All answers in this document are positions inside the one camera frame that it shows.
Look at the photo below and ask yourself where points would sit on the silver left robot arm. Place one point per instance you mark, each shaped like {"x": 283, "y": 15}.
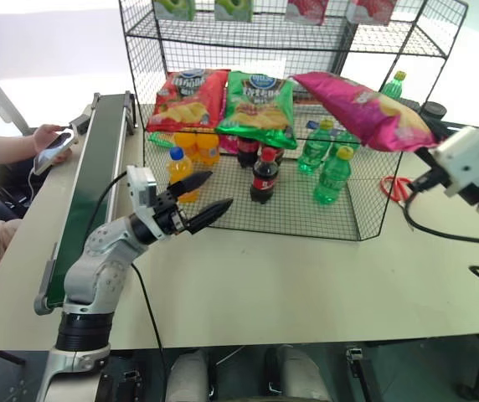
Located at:
{"x": 97, "y": 268}

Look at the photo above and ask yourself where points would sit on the orange soda bottle blue cap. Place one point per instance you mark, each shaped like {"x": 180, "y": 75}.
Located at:
{"x": 178, "y": 173}

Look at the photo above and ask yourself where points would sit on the person's forearm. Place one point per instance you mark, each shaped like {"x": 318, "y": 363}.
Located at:
{"x": 9, "y": 146}

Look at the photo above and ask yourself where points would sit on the person's hand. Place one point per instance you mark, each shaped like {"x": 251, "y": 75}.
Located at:
{"x": 46, "y": 136}

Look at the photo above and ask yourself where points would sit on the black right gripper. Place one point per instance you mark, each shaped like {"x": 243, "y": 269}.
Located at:
{"x": 430, "y": 178}

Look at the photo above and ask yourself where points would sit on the black round cap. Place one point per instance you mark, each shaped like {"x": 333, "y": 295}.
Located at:
{"x": 434, "y": 109}

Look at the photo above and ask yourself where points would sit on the small pink snack packet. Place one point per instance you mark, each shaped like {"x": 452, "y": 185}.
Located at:
{"x": 228, "y": 144}

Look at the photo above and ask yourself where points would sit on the red chips bag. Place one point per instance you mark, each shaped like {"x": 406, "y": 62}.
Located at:
{"x": 187, "y": 102}

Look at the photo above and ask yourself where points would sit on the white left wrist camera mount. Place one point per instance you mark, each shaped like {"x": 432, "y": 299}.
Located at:
{"x": 141, "y": 186}

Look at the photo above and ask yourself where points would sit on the green conveyor belt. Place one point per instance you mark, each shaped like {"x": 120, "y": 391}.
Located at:
{"x": 93, "y": 176}

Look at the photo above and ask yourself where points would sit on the green chips bag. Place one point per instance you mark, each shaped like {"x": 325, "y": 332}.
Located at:
{"x": 260, "y": 109}

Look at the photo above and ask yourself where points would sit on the pink chips bag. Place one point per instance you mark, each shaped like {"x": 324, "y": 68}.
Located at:
{"x": 365, "y": 113}

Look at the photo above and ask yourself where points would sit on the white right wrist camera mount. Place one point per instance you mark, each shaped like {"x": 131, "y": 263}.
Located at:
{"x": 470, "y": 157}

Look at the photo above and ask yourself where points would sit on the small green snack packet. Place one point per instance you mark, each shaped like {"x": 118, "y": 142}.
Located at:
{"x": 160, "y": 139}

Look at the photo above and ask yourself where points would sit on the cola bottle red cap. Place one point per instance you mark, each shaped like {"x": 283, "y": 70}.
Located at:
{"x": 265, "y": 178}

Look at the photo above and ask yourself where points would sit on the green drink carton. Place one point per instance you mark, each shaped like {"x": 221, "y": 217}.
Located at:
{"x": 233, "y": 8}
{"x": 175, "y": 8}

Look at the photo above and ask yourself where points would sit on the green soda bottle yellow cap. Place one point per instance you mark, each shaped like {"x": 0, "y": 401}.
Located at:
{"x": 332, "y": 178}
{"x": 393, "y": 87}
{"x": 315, "y": 146}
{"x": 346, "y": 140}

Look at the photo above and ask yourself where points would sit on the white smartphone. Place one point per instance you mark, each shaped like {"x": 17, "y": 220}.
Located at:
{"x": 55, "y": 153}

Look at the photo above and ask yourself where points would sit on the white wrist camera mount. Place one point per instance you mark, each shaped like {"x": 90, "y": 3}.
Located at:
{"x": 141, "y": 186}
{"x": 470, "y": 157}

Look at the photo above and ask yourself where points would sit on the grey rounded robot leg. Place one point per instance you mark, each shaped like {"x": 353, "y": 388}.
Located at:
{"x": 188, "y": 377}
{"x": 300, "y": 372}

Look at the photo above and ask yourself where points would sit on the red drink carton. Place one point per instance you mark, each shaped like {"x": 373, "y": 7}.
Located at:
{"x": 369, "y": 10}
{"x": 306, "y": 10}

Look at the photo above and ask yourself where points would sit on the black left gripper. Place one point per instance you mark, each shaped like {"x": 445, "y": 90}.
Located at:
{"x": 167, "y": 213}

